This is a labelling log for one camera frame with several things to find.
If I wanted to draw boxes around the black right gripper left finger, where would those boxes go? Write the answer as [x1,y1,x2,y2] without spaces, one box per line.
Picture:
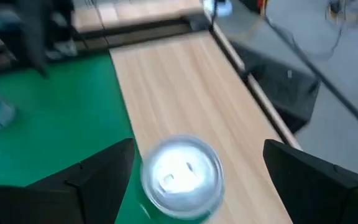
[0,138,135,224]

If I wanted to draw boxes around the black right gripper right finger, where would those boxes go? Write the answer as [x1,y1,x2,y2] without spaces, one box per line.
[262,139,358,224]

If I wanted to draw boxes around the green Sprite can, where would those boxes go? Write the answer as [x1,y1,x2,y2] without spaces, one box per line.
[140,134,226,223]

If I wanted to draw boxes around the green table mat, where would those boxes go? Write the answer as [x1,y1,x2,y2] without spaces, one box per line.
[0,51,204,224]

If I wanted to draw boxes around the black perforated box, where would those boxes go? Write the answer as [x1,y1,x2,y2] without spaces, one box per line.
[231,40,322,134]

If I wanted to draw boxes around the red black toolbox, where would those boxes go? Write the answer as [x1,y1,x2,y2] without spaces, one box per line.
[237,0,269,15]

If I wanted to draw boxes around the white black round-base stand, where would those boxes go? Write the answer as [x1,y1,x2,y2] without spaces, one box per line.
[202,0,234,18]

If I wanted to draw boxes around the wooden shelf black metal frame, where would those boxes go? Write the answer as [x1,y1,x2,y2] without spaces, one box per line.
[109,30,293,224]

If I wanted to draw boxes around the black metal table frame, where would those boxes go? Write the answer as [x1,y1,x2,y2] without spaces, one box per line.
[73,17,213,50]

